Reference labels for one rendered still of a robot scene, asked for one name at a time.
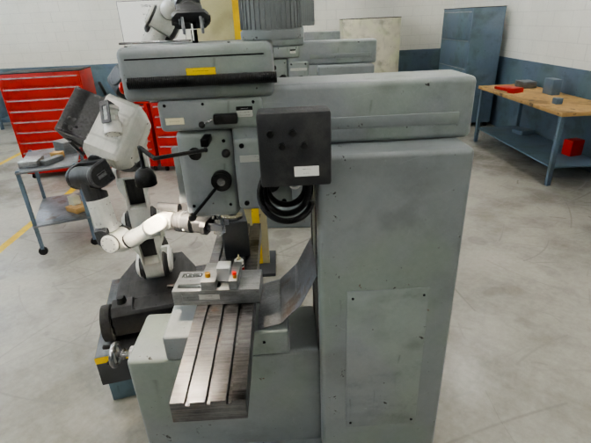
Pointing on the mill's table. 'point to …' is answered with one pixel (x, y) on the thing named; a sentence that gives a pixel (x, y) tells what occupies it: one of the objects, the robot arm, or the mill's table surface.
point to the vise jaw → (209, 278)
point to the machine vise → (245, 286)
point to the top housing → (205, 62)
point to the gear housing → (181, 118)
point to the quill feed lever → (222, 179)
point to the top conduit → (200, 80)
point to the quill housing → (192, 182)
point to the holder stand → (237, 236)
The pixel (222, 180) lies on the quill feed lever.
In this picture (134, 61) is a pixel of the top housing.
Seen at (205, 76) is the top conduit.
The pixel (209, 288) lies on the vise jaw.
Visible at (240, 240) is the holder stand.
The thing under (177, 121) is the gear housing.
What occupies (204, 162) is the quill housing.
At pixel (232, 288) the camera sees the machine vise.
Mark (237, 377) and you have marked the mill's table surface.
